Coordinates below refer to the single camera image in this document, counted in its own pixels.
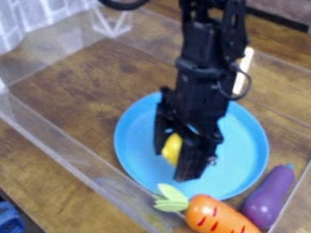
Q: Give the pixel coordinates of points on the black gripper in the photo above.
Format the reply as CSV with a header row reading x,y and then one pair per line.
x,y
188,111

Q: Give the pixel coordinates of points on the yellow toy lemon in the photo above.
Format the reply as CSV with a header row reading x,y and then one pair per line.
x,y
171,149

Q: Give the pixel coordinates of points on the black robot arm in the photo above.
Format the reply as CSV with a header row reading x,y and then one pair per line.
x,y
213,33

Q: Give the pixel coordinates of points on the blue round tray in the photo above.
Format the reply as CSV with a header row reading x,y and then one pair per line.
x,y
241,154

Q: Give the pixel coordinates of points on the orange toy carrot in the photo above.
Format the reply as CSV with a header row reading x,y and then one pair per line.
x,y
207,215

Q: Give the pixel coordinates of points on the purple toy eggplant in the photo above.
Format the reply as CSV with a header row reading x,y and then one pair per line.
x,y
264,201

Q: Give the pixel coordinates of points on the blue object at corner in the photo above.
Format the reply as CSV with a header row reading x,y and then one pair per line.
x,y
10,222

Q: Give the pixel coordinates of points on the white curtain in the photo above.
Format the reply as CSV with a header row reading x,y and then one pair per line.
x,y
22,16

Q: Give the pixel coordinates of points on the clear acrylic enclosure wall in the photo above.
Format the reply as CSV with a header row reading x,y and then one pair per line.
x,y
71,79

